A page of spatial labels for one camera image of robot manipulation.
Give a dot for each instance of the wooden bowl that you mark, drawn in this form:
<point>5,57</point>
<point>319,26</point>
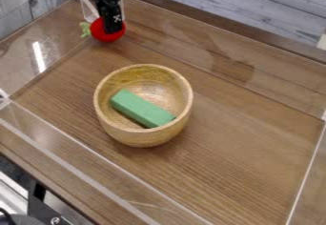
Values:
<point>165,88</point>

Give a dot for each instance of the green rectangular block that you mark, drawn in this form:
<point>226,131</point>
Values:
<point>142,111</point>

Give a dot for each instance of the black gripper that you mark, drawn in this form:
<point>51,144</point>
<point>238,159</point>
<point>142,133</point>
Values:
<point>111,15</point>

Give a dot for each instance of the red knitted apple toy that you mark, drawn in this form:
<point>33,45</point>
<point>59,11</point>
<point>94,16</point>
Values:
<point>95,30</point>

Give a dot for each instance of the black table frame bracket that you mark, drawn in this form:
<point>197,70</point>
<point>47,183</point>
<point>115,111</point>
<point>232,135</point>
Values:
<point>39,210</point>

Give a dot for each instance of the clear acrylic tray walls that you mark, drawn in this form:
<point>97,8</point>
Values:
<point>246,165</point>

